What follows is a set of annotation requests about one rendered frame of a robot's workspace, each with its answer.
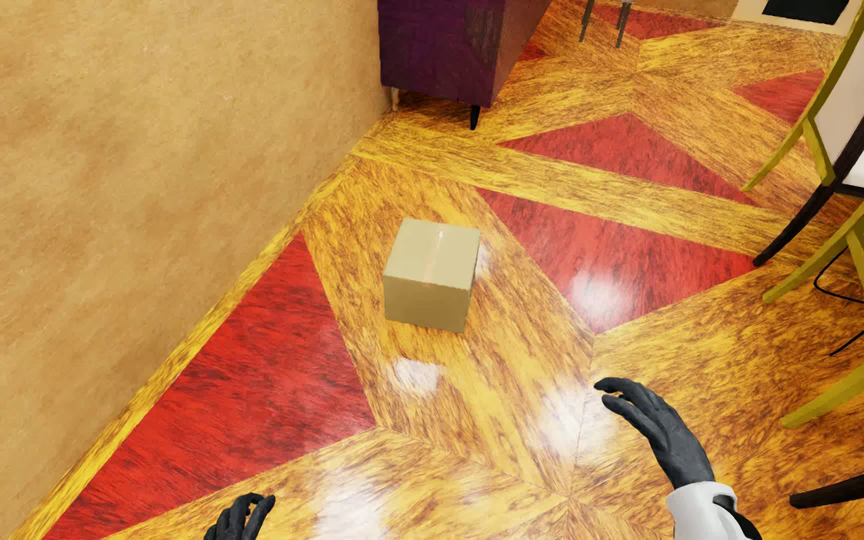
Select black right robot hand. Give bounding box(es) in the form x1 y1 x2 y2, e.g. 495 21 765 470
594 377 717 491

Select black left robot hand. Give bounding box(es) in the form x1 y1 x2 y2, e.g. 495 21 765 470
203 492 277 540

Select tan cardboard box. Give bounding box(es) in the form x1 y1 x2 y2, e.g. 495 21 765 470
382 217 481 334

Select black curved furniture leg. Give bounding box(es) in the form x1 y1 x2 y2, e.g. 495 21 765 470
789 456 864 510

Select dark metal furniture legs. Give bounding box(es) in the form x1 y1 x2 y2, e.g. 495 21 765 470
579 0 633 49

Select dark purple cabinet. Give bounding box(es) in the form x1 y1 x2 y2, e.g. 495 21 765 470
377 0 553 132

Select black cable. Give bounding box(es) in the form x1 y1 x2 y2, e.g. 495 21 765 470
812 247 864 358

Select yellow-green frame white chair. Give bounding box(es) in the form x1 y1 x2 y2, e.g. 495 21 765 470
762 142 864 430
741 0 864 268

